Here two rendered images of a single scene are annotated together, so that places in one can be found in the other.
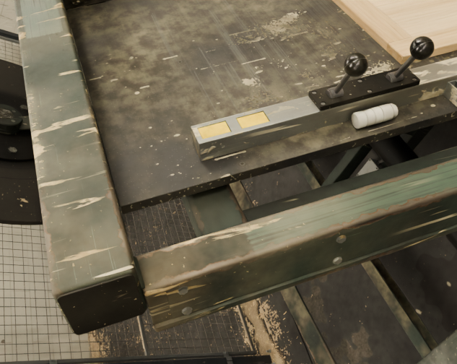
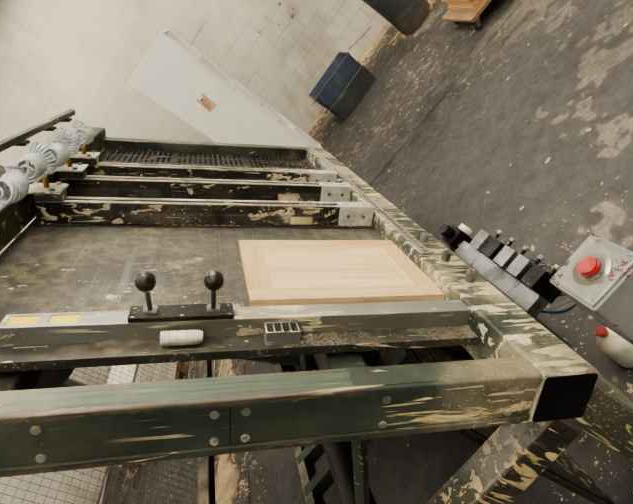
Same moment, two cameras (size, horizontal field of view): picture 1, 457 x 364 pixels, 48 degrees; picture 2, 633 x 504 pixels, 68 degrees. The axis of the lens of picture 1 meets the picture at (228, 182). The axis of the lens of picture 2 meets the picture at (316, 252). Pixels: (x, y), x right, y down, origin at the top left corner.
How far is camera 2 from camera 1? 54 cm
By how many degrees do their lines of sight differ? 24
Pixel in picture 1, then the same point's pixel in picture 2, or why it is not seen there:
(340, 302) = not seen: outside the picture
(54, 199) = not seen: outside the picture
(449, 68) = (270, 312)
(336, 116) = (147, 332)
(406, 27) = (276, 280)
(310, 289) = not seen: outside the picture
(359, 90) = (174, 313)
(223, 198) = (0, 384)
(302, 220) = (1, 402)
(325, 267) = (27, 464)
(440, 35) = (296, 290)
